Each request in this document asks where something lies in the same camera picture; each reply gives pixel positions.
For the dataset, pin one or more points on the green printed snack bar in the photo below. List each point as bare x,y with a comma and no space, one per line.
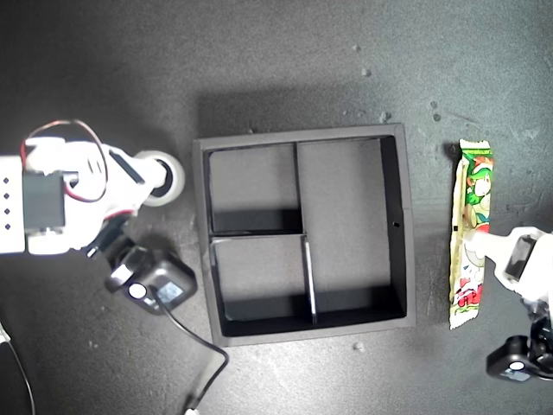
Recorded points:
473,186

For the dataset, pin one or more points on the black tray with wells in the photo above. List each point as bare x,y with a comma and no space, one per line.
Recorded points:
345,216

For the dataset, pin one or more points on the white tape roll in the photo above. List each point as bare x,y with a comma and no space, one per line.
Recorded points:
178,183

